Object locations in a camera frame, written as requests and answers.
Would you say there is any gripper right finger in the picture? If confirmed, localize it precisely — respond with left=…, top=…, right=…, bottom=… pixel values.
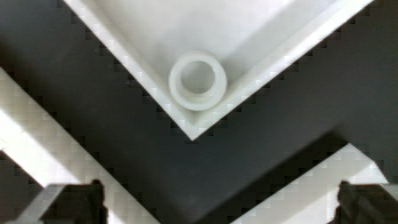
left=333, top=181, right=398, bottom=224

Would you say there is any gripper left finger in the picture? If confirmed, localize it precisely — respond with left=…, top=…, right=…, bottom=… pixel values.
left=14, top=179, right=108, bottom=224

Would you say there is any white square tabletop panel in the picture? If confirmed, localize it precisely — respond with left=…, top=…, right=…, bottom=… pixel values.
left=62, top=0, right=374, bottom=139

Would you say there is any white L-shaped obstacle fence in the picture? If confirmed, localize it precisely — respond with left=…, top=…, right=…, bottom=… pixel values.
left=0, top=69, right=387, bottom=224

